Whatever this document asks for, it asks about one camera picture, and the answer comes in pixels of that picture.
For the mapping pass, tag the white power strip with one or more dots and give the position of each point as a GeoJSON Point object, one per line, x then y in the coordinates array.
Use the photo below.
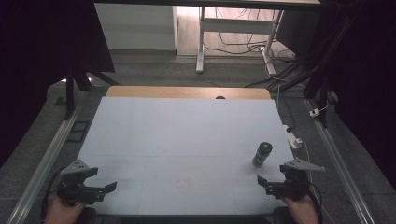
{"type": "Point", "coordinates": [292, 137]}

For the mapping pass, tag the small white adapter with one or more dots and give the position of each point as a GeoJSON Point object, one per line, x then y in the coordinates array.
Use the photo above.
{"type": "Point", "coordinates": [314, 112]}

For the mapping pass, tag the grey bottle with black cap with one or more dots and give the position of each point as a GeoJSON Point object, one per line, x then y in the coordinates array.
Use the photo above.
{"type": "Point", "coordinates": [262, 154]}

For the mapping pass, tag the white desk frame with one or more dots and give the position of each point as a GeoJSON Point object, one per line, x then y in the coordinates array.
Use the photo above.
{"type": "Point", "coordinates": [236, 26]}

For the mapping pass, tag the black metal stand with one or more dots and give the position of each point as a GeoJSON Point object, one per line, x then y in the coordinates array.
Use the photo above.
{"type": "Point", "coordinates": [70, 93]}
{"type": "Point", "coordinates": [320, 90]}

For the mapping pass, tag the white table sheet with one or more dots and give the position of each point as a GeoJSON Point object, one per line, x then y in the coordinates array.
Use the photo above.
{"type": "Point", "coordinates": [186, 149]}

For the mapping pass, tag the wooden table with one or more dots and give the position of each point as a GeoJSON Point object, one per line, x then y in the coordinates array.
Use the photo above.
{"type": "Point", "coordinates": [186, 92]}

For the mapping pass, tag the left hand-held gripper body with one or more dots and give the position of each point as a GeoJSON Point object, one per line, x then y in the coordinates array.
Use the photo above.
{"type": "Point", "coordinates": [74, 183]}

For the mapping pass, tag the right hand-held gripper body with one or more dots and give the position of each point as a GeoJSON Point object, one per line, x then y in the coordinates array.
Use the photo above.
{"type": "Point", "coordinates": [289, 183]}

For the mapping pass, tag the black floor frame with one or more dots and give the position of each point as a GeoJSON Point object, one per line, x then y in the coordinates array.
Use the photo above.
{"type": "Point", "coordinates": [77, 131]}

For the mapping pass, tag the black curtain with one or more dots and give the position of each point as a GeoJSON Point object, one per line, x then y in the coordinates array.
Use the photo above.
{"type": "Point", "coordinates": [43, 62]}
{"type": "Point", "coordinates": [367, 77]}

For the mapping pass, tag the aluminium rail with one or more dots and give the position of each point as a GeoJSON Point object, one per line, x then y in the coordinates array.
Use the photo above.
{"type": "Point", "coordinates": [339, 168]}
{"type": "Point", "coordinates": [43, 168]}

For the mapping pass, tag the person's right hand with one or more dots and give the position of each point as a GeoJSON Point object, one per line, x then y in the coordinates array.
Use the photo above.
{"type": "Point", "coordinates": [300, 211]}

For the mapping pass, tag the person's left hand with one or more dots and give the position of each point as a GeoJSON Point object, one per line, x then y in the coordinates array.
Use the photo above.
{"type": "Point", "coordinates": [62, 213]}

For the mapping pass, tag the white cabinet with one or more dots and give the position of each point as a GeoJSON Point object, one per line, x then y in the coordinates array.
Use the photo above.
{"type": "Point", "coordinates": [137, 28]}

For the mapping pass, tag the black table grommet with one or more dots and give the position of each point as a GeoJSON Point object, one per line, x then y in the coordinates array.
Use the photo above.
{"type": "Point", "coordinates": [220, 97]}

